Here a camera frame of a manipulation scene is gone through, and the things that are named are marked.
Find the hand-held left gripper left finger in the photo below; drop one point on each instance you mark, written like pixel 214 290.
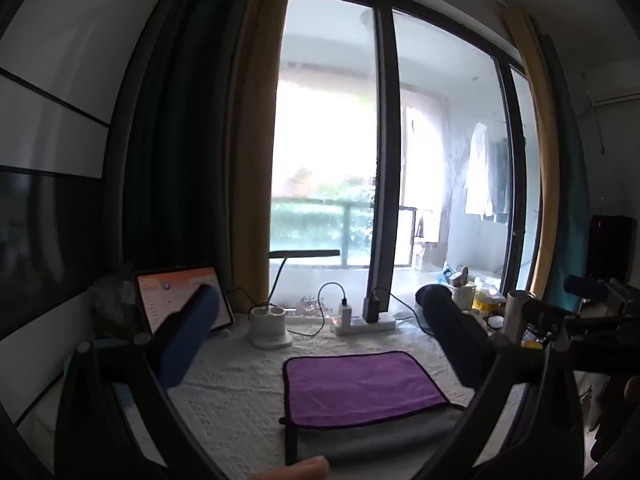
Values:
pixel 192 327

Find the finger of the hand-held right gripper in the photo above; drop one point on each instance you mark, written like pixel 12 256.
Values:
pixel 586 288
pixel 575 317

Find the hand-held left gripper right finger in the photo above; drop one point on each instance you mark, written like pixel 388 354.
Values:
pixel 457 340

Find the purple towel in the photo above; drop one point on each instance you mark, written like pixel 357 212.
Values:
pixel 360 387

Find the grey towel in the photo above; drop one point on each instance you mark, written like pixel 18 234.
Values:
pixel 380 435

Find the person's left hand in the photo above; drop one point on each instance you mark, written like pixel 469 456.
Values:
pixel 295 469

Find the tablet with lit screen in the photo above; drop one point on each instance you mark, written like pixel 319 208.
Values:
pixel 162 297

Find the white container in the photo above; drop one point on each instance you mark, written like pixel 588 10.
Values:
pixel 464 296

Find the black box with red light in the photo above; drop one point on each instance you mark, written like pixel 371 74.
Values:
pixel 612 250

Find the yellow packet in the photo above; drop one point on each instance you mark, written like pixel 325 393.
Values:
pixel 487 302

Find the beige cylinder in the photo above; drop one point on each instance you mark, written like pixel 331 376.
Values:
pixel 517 315

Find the white desk lamp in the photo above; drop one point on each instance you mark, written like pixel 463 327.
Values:
pixel 270 327

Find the clear plastic bag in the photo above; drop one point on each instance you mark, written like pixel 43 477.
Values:
pixel 112 307

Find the white quilted table cover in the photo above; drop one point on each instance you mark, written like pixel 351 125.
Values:
pixel 235 400

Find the cardboard box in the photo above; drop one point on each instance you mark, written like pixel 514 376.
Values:
pixel 430 255

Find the black charger plug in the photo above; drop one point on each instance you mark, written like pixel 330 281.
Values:
pixel 372 310

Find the white power strip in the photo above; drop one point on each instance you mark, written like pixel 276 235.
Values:
pixel 362 325

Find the teal curtain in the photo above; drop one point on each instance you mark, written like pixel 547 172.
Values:
pixel 570 185

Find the white charger plug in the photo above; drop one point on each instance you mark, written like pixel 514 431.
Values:
pixel 346 312

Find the hanging grey garment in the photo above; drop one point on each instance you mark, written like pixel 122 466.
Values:
pixel 502 180

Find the yellow curtain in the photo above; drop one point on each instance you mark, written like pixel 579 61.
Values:
pixel 537 150
pixel 255 160

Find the hanging white shirt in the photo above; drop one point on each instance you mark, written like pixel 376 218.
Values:
pixel 480 170

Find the balcony railing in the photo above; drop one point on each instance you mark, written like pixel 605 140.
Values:
pixel 320 225

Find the dark green curtain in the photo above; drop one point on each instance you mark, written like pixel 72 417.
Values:
pixel 185 135

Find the white air conditioner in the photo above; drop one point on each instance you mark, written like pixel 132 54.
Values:
pixel 612 85

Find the black wall screen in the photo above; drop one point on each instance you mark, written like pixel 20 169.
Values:
pixel 40 245

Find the dark sliding door frame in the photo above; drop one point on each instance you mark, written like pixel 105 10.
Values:
pixel 385 160

